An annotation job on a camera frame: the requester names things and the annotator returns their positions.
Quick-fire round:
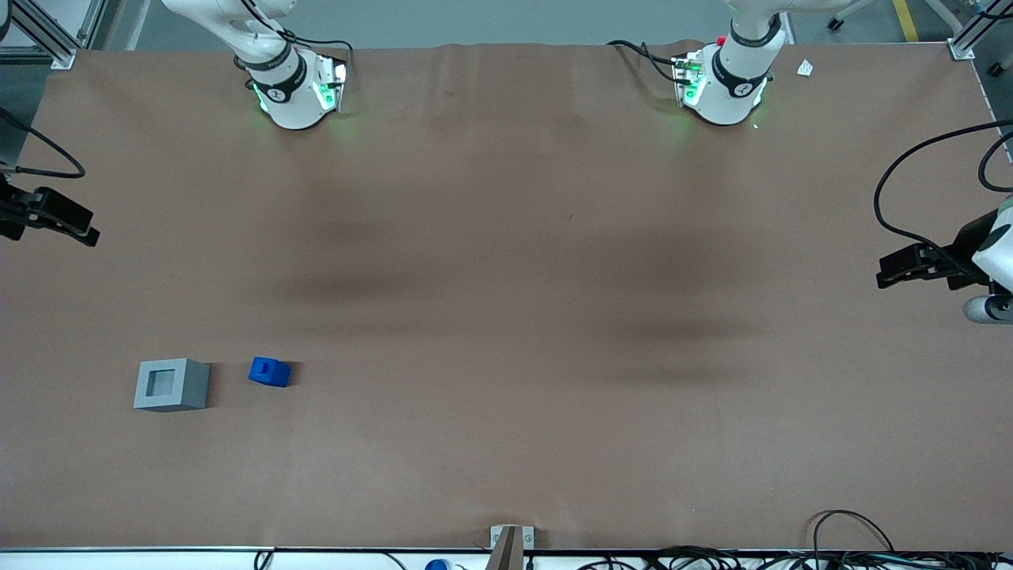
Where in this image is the silver metal bracket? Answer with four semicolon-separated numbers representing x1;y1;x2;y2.
490;525;535;551

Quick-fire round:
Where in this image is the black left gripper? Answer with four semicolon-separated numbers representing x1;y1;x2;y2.
876;210;1000;290

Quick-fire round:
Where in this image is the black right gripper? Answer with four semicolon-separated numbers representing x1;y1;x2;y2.
0;176;101;247

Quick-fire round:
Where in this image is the brown paper table cover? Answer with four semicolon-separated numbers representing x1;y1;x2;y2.
0;41;1013;553

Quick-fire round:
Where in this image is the brown upright post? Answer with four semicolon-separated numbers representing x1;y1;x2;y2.
488;526;525;570

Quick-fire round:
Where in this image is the black arched cable loop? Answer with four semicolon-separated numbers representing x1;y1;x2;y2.
810;510;896;555

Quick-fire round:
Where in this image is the aluminium frame profile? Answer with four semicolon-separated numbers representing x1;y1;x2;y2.
0;0;108;70
948;0;1013;61

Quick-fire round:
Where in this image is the gray square base block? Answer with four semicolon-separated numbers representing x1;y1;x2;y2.
133;358;211;413

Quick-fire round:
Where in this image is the black base cable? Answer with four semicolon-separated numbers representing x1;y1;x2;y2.
607;40;691;85
237;0;355;80

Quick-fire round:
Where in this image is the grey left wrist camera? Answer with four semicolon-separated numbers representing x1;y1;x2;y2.
963;293;1013;325

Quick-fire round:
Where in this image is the black left base cable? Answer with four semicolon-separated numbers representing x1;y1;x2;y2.
607;40;691;85

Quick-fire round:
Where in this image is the black right base cable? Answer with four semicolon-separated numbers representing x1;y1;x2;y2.
237;0;355;80

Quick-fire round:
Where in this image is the black cable bundle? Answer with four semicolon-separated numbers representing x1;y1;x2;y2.
578;545;1013;570

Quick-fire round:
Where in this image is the blue plastic part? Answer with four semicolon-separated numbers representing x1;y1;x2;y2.
249;357;291;388

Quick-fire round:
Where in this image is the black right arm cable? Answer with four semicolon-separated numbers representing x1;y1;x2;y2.
0;107;86;180

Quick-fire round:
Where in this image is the short black looped cable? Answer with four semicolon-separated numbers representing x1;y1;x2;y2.
978;131;1013;193

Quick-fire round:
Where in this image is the long black wrist cable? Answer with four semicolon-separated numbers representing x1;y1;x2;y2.
874;119;1013;266

